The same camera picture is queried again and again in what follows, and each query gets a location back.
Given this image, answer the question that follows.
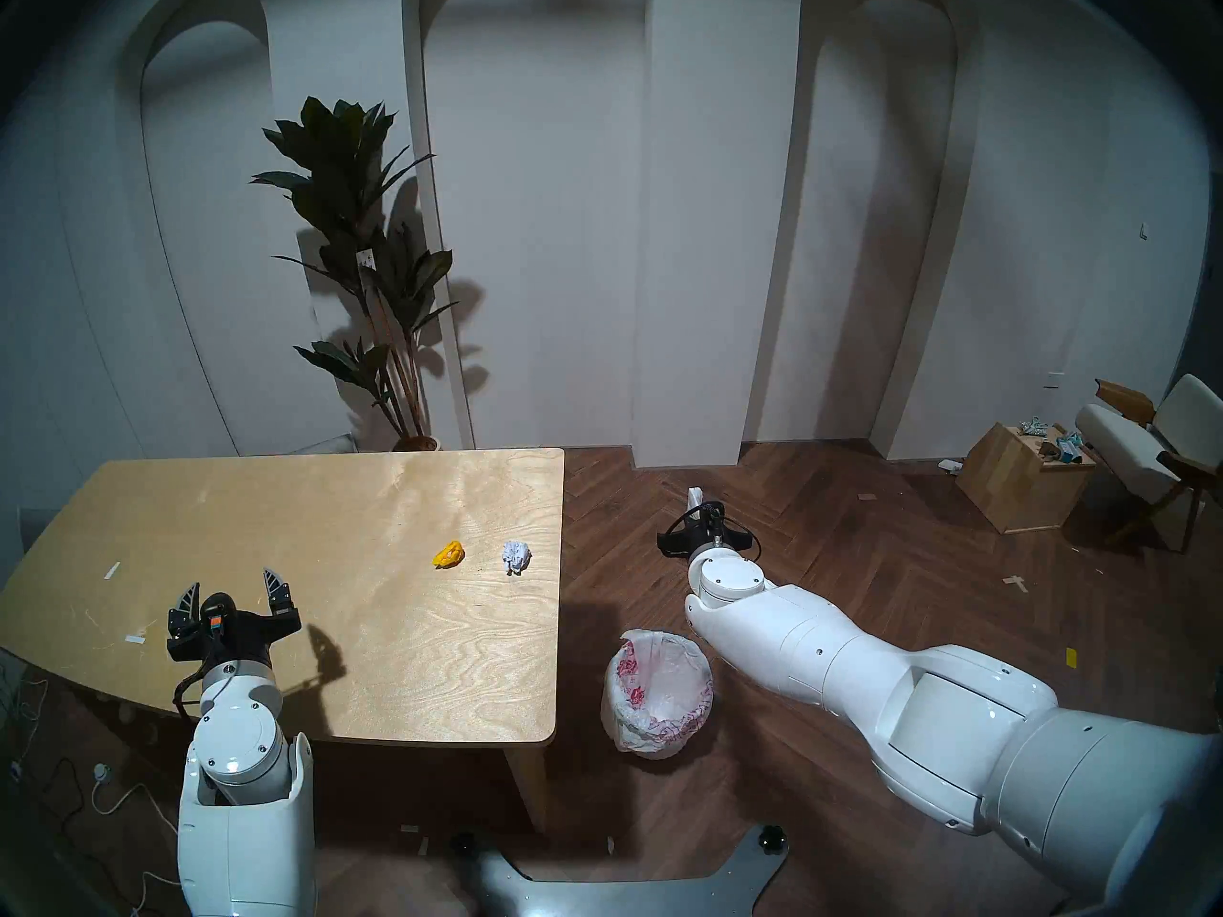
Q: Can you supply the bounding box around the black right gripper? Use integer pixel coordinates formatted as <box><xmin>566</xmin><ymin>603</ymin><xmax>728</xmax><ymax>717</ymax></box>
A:
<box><xmin>657</xmin><ymin>486</ymin><xmax>761</xmax><ymax>561</ymax></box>

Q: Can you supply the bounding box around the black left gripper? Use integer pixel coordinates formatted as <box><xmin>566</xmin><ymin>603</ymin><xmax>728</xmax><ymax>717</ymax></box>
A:
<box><xmin>168</xmin><ymin>567</ymin><xmax>303</xmax><ymax>668</ymax></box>

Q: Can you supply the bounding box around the trash bin with white bag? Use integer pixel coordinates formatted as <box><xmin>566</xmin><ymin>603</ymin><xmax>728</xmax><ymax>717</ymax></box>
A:
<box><xmin>601</xmin><ymin>629</ymin><xmax>715</xmax><ymax>760</ymax></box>

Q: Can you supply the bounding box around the light wooden table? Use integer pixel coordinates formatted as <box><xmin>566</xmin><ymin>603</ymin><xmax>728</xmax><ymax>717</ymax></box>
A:
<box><xmin>0</xmin><ymin>447</ymin><xmax>567</xmax><ymax>835</ymax></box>

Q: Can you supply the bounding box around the wooden cube box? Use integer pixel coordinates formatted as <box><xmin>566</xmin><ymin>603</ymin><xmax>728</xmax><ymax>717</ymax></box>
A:
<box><xmin>956</xmin><ymin>422</ymin><xmax>1098</xmax><ymax>535</ymax></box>

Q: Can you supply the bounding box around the tall green leafy plant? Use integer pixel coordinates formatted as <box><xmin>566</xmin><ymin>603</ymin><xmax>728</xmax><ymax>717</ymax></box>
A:
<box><xmin>250</xmin><ymin>96</ymin><xmax>460</xmax><ymax>443</ymax></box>

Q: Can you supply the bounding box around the white cushioned wooden armchair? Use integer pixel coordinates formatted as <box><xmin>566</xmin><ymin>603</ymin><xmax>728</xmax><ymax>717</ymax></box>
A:
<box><xmin>1075</xmin><ymin>373</ymin><xmax>1223</xmax><ymax>553</ymax></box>

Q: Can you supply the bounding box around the white floor cable with plug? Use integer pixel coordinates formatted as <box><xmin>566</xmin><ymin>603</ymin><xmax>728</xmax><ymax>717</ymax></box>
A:
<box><xmin>88</xmin><ymin>760</ymin><xmax>187</xmax><ymax>917</ymax></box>

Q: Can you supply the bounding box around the grey metal robot base plate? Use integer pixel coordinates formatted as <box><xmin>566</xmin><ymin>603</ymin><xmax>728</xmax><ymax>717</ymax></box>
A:
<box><xmin>449</xmin><ymin>824</ymin><xmax>791</xmax><ymax>917</ymax></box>

